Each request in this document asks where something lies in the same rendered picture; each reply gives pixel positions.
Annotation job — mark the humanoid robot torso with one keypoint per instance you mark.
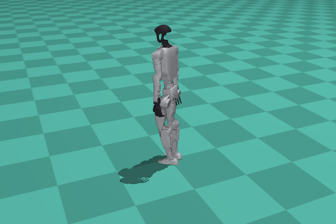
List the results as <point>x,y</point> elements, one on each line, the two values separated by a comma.
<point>169,70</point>

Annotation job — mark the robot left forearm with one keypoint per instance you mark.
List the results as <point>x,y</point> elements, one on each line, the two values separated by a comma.
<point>157,88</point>

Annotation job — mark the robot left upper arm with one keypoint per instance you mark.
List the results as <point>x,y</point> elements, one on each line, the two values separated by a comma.
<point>157,57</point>

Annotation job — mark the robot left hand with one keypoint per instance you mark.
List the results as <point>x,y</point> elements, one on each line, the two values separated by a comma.
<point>157,108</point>

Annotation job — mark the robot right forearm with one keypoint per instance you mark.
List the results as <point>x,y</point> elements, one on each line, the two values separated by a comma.
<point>175,80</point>

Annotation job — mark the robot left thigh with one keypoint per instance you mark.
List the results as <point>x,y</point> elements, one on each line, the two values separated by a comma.
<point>160,121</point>

